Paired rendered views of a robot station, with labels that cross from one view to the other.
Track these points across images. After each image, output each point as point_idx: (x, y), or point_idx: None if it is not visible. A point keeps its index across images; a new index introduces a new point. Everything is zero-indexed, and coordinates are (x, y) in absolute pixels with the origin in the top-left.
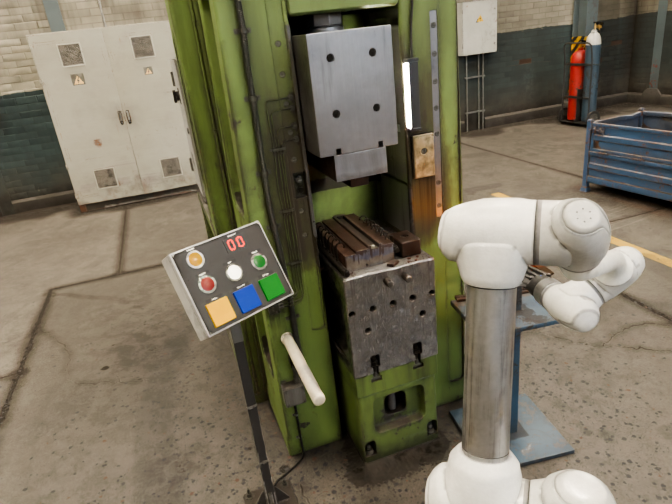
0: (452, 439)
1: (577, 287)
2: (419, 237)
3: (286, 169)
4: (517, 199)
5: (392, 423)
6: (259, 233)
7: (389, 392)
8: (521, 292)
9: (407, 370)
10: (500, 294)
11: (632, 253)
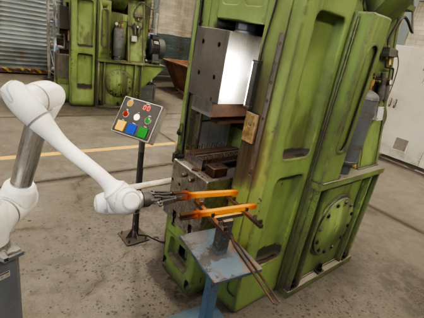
0: (188, 304)
1: None
2: (236, 178)
3: None
4: (38, 82)
5: (176, 260)
6: (158, 111)
7: (176, 239)
8: (219, 243)
9: None
10: None
11: (122, 191)
